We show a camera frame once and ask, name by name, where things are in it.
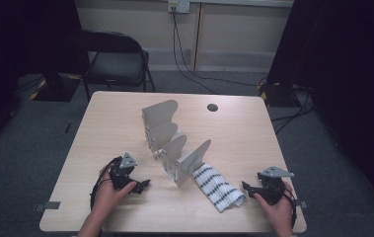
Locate black floor cables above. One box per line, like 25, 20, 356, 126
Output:
269, 84, 317, 134

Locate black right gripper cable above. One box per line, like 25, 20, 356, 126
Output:
282, 189, 298, 230

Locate person's right hand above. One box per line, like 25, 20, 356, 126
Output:
253, 181, 296, 233

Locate dark curtain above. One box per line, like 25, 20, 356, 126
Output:
266, 0, 374, 211

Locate black folding chair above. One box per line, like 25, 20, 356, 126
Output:
71, 29, 157, 102

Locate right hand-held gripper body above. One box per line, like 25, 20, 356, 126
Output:
254, 165, 295, 206

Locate white expandable divider rack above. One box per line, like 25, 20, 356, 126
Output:
141, 99, 212, 189

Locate black power cable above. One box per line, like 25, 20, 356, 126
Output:
172, 8, 262, 95

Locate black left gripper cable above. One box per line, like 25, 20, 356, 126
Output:
90, 157, 123, 211

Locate person's left hand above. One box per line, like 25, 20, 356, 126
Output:
92, 164, 138, 215

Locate white cloth with black pattern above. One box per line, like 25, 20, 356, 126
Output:
192, 163, 247, 213

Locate black stand base with striped tape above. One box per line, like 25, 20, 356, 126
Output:
29, 72, 82, 103

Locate white wall socket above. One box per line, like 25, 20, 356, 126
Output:
168, 0, 190, 15

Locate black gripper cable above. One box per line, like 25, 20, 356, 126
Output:
282, 189, 298, 230
90, 157, 123, 211

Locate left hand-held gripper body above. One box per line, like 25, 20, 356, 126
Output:
110, 152, 143, 195

